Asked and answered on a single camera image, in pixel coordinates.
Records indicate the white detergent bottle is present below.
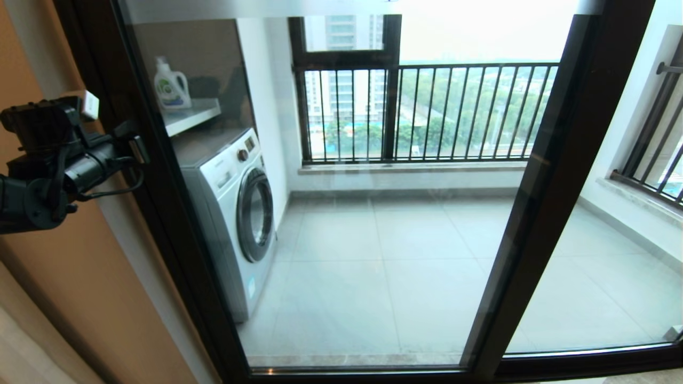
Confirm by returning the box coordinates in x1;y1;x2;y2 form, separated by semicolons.
153;57;193;111

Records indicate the dark cabinet niche panel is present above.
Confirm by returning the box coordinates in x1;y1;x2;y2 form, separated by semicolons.
131;19;257;131

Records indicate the white front-load washing machine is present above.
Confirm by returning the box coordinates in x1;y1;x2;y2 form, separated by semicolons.
173;127;278;324

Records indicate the stone window sill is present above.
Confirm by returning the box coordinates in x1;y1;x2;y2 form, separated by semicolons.
297;162;530;175
595;177;683;225

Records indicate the black balcony railing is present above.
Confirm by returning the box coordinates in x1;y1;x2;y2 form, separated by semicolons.
609;37;683;210
295;63;561;163

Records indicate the dark framed fixed glass panel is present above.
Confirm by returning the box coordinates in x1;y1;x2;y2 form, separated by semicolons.
460;0;683;380

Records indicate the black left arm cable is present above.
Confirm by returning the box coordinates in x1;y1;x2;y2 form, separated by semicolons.
68;158;146;202

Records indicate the white wall shelf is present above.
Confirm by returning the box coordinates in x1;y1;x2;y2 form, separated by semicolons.
161;98;223;138

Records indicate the dark balcony window frame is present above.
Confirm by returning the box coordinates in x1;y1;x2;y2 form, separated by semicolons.
288;15;403;163

